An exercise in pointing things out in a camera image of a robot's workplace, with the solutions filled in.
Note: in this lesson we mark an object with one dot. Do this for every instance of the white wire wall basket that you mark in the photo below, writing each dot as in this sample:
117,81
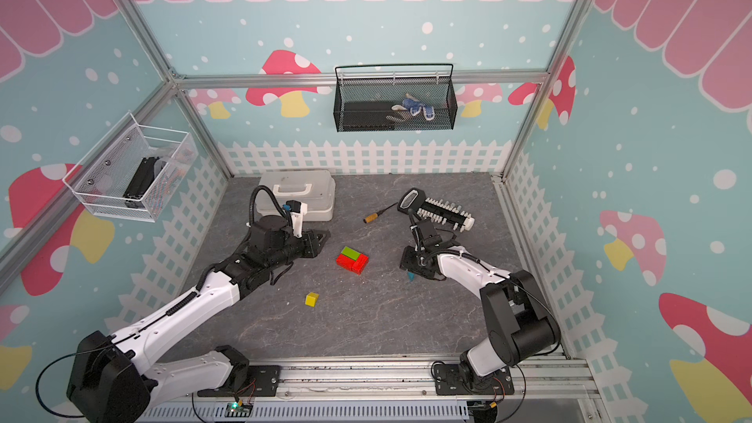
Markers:
99,180

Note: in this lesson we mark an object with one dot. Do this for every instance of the blue white item in basket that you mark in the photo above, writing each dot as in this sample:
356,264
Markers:
412,108

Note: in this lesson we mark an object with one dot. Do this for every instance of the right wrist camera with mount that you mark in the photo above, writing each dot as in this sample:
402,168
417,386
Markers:
425,235

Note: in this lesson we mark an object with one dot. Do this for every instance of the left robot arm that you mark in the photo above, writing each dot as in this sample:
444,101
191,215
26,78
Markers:
117,377

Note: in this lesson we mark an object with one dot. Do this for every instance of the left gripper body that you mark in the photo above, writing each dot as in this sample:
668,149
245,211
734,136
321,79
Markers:
292,251

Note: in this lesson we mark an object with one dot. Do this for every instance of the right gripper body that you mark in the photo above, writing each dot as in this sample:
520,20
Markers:
411,260

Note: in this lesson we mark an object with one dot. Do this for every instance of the yellow small block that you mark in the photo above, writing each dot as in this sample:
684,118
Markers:
311,299

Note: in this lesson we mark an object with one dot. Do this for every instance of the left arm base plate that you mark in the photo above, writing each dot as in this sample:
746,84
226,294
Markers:
252,380

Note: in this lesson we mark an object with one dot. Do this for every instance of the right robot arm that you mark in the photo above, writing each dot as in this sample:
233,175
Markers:
518,320

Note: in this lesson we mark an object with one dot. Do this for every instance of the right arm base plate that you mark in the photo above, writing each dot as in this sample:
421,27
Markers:
454,379

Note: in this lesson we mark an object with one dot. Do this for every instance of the red block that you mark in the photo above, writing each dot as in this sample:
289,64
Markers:
359,264
346,262

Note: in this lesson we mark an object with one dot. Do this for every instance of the white plastic storage box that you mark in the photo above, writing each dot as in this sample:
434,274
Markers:
316,188

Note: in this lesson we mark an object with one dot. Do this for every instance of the small wooden-handled screwdriver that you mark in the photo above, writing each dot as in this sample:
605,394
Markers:
374,216

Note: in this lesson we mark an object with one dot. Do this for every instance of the black wire wall basket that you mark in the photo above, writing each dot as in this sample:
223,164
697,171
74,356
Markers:
365,96

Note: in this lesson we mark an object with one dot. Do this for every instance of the small green-lit circuit board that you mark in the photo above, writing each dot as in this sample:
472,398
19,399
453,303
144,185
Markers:
238,409

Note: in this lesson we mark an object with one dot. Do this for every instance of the black box in white basket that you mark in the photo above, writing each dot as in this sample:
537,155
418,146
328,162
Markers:
145,175

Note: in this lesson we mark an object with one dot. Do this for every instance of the green rectangular block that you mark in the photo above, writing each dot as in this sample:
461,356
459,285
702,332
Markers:
351,254

